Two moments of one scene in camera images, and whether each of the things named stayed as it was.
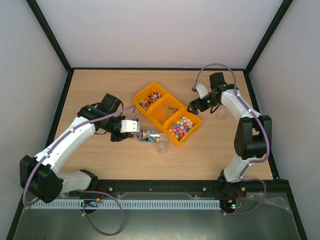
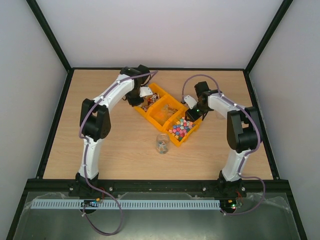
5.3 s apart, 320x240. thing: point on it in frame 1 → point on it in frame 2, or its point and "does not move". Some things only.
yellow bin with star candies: [181, 126] does not move
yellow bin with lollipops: [147, 98] does not move
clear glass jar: [162, 143] does not move
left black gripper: [114, 138] → [134, 102]
